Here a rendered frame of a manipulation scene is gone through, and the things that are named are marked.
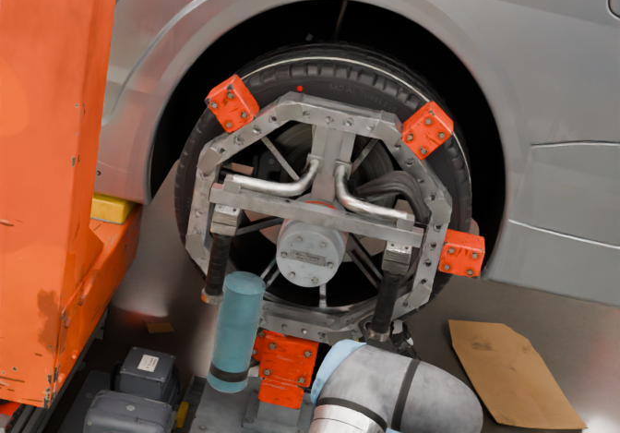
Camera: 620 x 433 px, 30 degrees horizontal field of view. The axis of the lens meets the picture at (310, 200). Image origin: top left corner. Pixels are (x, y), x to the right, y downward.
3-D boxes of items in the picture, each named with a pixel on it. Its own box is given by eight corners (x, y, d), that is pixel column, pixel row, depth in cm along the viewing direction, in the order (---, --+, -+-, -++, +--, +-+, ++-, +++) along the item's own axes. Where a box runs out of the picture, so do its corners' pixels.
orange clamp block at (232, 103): (261, 107, 244) (236, 72, 242) (255, 119, 237) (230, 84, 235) (234, 124, 246) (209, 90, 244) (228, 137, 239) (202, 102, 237)
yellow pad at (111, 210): (137, 202, 280) (140, 184, 278) (123, 225, 268) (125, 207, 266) (82, 189, 281) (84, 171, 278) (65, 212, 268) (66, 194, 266)
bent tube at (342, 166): (414, 193, 240) (426, 147, 236) (411, 233, 223) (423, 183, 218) (332, 174, 241) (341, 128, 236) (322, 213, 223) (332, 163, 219)
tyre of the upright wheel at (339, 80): (363, 342, 292) (529, 147, 266) (354, 393, 271) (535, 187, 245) (143, 197, 283) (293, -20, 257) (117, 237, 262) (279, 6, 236)
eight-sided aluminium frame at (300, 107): (413, 349, 262) (470, 128, 239) (412, 364, 256) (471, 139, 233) (180, 296, 264) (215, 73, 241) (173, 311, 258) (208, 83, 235)
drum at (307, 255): (344, 251, 254) (356, 194, 249) (334, 297, 235) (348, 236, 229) (281, 237, 255) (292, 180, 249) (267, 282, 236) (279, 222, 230)
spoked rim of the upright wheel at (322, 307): (355, 304, 288) (481, 153, 268) (347, 353, 267) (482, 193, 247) (186, 191, 281) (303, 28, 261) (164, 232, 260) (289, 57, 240)
